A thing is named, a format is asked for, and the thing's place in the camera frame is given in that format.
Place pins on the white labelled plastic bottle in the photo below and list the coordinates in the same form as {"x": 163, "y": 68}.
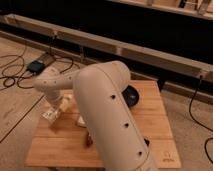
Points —
{"x": 54, "y": 112}

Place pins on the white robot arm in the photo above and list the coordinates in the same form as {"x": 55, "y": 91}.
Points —
{"x": 97, "y": 89}

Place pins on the dark ceramic bowl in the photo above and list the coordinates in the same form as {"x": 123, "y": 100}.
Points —
{"x": 131, "y": 96}

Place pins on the small white box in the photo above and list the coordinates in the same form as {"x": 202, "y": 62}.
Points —
{"x": 81, "y": 122}

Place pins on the red snack wrapper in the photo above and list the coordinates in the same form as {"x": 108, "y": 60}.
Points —
{"x": 89, "y": 140}

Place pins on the black rectangular pouch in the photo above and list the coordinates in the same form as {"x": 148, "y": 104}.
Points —
{"x": 147, "y": 142}

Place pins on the blue black power adapter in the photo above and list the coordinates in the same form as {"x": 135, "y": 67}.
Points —
{"x": 36, "y": 67}

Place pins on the wooden table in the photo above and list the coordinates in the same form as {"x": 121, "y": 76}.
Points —
{"x": 62, "y": 144}

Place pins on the long wooden rail frame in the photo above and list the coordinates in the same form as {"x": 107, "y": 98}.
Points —
{"x": 172, "y": 63}

